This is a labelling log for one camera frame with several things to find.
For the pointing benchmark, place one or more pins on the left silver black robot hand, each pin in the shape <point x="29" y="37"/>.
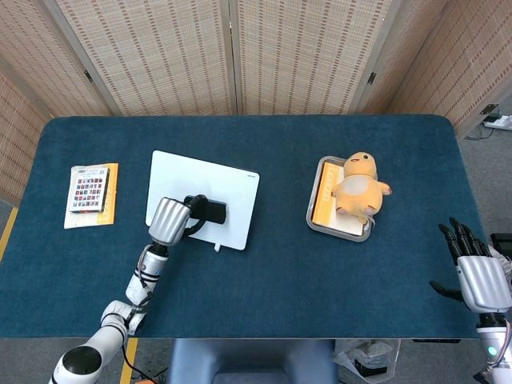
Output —
<point x="168" y="220"/>

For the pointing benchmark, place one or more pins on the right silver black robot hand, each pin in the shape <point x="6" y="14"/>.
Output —
<point x="482" y="284"/>

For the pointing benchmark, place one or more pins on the black felt eraser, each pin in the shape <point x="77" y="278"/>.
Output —
<point x="216" y="211"/>

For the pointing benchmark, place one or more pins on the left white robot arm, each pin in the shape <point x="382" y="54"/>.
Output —
<point x="140" y="280"/>

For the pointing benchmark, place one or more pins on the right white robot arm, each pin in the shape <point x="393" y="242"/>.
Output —
<point x="498" y="352"/>

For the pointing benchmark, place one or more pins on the white grey sneaker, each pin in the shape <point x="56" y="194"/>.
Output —
<point x="506" y="266"/>

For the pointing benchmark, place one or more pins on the black box on floor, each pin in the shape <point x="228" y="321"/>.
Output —
<point x="502" y="242"/>

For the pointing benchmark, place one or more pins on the white board with stand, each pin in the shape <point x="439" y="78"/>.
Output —
<point x="224" y="188"/>

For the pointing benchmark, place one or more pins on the colourful picture card box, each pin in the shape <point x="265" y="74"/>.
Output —
<point x="89" y="190"/>

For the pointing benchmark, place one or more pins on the blue felt table cover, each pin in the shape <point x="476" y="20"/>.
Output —
<point x="280" y="288"/>

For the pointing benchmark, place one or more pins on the clear plastic bag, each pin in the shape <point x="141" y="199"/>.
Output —
<point x="366" y="356"/>

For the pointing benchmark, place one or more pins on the silver metal tray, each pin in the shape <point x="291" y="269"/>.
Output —
<point x="314" y="226"/>

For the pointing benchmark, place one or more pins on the yellow plush duck toy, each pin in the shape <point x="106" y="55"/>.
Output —
<point x="358" y="188"/>

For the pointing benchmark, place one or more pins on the yellow white book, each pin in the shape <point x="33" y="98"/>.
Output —
<point x="325" y="200"/>

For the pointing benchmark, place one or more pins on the white power strip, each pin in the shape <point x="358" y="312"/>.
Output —
<point x="500" y="121"/>

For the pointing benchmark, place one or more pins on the blue grey robot torso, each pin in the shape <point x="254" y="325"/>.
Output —
<point x="252" y="364"/>

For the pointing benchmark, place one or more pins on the woven folding screen panel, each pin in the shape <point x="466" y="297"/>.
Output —
<point x="304" y="52"/>
<point x="448" y="52"/>
<point x="44" y="52"/>
<point x="16" y="132"/>
<point x="152" y="52"/>

